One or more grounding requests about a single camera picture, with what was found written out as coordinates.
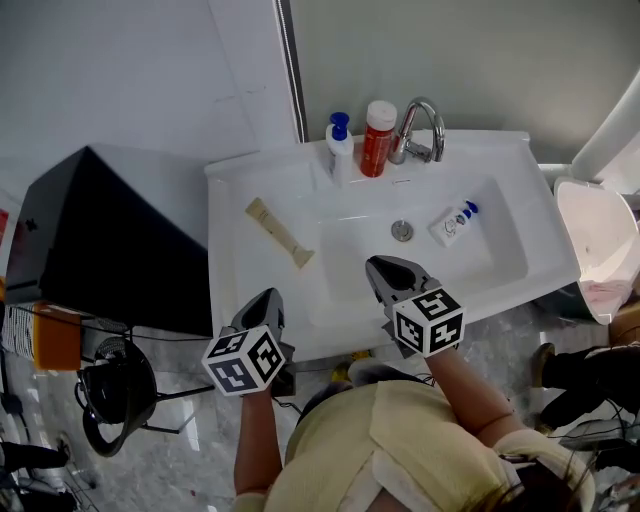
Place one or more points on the person's right forearm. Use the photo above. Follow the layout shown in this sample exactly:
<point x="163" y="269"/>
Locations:
<point x="470" y="395"/>

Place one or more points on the white tube blue cap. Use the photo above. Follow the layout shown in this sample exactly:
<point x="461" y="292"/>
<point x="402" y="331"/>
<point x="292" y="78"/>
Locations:
<point x="450" y="225"/>

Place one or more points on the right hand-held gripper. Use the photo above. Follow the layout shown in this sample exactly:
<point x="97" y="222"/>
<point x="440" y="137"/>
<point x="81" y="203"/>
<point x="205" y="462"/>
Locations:
<point x="430" y="322"/>

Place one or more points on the person's pale yellow shirt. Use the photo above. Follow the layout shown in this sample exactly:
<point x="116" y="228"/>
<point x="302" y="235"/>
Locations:
<point x="400" y="450"/>

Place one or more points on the white vanity cabinet with sink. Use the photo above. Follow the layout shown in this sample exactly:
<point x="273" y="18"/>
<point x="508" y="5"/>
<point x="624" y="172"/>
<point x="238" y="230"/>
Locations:
<point x="260" y="300"/>

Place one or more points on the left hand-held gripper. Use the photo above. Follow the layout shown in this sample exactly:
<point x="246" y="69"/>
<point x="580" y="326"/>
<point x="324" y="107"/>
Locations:
<point x="240" y="362"/>

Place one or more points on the white and green bathtub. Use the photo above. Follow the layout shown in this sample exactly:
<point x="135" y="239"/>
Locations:
<point x="595" y="235"/>

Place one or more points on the chrome sink drain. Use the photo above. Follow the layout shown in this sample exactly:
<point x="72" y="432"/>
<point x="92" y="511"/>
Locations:
<point x="402" y="230"/>

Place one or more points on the white pump bottle blue nozzle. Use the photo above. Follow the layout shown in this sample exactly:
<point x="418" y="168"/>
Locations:
<point x="340" y="150"/>

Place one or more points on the cream cosmetic tube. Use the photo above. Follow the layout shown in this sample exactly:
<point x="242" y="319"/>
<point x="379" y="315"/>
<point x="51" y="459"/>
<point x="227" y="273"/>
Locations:
<point x="277" y="231"/>

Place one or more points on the clear water barrel red label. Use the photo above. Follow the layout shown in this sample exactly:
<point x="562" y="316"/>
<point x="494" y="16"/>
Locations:
<point x="4" y="230"/>

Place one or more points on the chrome faucet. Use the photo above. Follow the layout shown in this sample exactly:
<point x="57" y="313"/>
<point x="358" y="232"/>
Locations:
<point x="430" y="120"/>

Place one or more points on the black glass-door fridge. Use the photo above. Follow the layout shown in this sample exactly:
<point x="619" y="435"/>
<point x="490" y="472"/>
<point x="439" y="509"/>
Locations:
<point x="120" y="250"/>

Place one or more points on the orange sofa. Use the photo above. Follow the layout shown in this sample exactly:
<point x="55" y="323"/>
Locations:
<point x="57" y="340"/>

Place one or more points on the white window frame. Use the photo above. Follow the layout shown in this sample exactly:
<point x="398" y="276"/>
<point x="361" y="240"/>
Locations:
<point x="610" y="135"/>

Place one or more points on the black bag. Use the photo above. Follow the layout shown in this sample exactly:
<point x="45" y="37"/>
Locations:
<point x="112" y="390"/>

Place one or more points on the black metal-leg chair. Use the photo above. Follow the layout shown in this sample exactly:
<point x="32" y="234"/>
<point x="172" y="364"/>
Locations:
<point x="120" y="400"/>

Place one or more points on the striped black and white cushion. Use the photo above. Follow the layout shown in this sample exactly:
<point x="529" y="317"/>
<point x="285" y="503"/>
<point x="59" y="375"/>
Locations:
<point x="19" y="330"/>

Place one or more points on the pink cloth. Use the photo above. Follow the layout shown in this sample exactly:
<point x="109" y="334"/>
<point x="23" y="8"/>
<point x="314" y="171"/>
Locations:
<point x="607" y="290"/>

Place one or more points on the person's left forearm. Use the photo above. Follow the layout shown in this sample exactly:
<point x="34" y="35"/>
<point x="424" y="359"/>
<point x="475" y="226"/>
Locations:
<point x="257" y="445"/>

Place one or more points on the red bottle with white cap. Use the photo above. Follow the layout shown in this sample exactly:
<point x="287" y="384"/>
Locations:
<point x="377" y="145"/>

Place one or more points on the cardboard box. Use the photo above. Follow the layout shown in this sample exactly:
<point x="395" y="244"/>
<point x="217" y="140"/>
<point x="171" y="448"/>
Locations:
<point x="627" y="322"/>

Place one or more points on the person's yellow shoe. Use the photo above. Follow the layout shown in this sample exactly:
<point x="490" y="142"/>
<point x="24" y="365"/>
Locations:
<point x="352" y="365"/>

